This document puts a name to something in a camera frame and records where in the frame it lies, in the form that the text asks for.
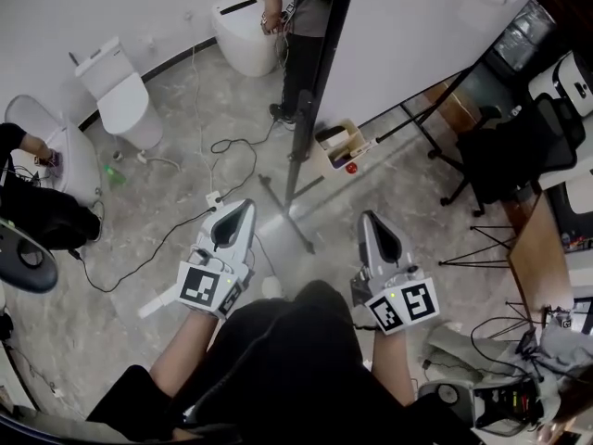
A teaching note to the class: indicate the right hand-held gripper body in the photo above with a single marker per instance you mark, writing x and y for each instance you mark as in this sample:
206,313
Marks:
403,301

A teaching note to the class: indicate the wooden table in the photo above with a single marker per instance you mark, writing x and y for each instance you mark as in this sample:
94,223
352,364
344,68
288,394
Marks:
539,258

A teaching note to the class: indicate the person's black clothing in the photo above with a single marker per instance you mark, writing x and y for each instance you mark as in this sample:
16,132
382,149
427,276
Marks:
287,369

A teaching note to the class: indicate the white storage tray box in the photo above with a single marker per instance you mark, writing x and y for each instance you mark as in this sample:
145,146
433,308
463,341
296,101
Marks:
340,156

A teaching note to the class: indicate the white toilet with open lid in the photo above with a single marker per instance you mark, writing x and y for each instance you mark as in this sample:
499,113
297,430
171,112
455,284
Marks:
69,156

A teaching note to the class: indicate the black office chair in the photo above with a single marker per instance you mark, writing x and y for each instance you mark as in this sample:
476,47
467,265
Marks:
514,156

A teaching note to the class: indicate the person's left forearm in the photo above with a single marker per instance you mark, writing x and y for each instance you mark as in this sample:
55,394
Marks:
185,350

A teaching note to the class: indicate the red round magnet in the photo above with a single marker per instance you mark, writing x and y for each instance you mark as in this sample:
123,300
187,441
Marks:
352,168

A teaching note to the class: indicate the black whiteboard stand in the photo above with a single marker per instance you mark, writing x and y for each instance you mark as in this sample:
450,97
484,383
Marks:
296,146

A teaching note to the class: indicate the black and white eraser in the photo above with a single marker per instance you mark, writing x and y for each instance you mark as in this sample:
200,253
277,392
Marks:
332,136

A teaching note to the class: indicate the large white whiteboard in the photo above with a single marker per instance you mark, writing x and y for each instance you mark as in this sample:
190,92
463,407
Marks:
417,30

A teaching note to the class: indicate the white power strip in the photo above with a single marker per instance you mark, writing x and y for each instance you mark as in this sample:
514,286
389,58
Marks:
213,199

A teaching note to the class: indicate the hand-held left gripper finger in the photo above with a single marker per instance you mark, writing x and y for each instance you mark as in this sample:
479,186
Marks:
208,227
249,230

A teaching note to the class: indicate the green plastic bottle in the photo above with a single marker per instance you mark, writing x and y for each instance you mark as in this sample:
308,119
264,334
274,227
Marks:
114,174

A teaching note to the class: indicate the white toilet with tank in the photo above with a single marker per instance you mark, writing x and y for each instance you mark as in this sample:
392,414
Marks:
122,100

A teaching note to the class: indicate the purple cleaning cloth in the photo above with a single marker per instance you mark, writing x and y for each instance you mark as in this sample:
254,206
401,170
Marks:
55,160

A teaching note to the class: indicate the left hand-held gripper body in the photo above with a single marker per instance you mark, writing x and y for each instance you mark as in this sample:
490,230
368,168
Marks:
210,276

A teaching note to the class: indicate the white flat strip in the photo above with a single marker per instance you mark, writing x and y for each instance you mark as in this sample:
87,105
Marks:
156,305

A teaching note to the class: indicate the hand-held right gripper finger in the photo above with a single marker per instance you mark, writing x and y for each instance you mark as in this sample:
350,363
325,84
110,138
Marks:
367,244
391,239

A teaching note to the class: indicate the person's right forearm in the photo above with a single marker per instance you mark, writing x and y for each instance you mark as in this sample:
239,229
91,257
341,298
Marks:
394,364

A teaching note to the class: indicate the white marker pen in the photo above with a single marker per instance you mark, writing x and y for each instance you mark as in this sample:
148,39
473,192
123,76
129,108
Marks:
365,147

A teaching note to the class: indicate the grey cloth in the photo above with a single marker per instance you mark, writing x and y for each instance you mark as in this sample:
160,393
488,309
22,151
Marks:
560,355

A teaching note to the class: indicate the white box-shaped appliance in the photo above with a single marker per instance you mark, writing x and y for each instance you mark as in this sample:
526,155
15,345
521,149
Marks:
563,84

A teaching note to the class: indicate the white smart toilet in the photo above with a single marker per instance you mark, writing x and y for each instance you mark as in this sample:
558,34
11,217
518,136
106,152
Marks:
245,35

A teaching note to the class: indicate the black mesh basket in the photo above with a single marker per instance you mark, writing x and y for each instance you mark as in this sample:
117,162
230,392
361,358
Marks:
507,406

